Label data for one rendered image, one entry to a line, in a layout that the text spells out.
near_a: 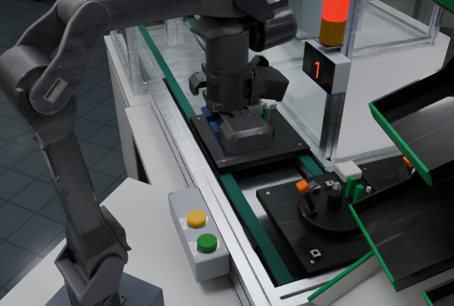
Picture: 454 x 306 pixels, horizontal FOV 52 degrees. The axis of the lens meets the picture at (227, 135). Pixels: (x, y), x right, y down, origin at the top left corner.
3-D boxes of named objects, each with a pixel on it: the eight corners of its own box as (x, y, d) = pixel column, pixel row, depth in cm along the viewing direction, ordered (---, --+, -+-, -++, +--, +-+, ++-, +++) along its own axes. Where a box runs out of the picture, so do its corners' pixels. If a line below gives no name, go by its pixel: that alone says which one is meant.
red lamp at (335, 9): (329, 23, 91) (332, -2, 88) (317, 15, 95) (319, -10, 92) (351, 20, 92) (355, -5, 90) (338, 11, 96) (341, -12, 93)
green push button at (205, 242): (200, 257, 89) (200, 250, 88) (194, 242, 92) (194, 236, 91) (220, 252, 90) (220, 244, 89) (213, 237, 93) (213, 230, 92)
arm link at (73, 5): (34, 119, 44) (11, 7, 38) (5, 86, 49) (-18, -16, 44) (261, 53, 60) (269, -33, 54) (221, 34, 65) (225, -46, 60)
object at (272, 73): (250, 75, 61) (294, 65, 63) (229, 53, 67) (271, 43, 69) (250, 113, 65) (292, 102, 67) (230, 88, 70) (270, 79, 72)
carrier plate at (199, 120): (218, 174, 110) (218, 167, 108) (190, 122, 128) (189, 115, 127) (309, 153, 116) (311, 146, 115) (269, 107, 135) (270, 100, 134)
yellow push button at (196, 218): (190, 232, 94) (189, 225, 93) (184, 219, 97) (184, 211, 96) (209, 227, 95) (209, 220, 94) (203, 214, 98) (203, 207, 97)
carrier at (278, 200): (307, 280, 85) (314, 232, 78) (255, 196, 103) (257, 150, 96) (417, 246, 92) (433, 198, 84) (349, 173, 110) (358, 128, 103)
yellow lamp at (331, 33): (326, 47, 94) (329, 23, 91) (314, 38, 98) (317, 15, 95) (348, 44, 95) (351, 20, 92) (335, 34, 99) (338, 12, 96)
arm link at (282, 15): (236, -17, 53) (309, -35, 59) (194, -33, 58) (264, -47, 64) (235, 73, 59) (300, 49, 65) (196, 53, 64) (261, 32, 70)
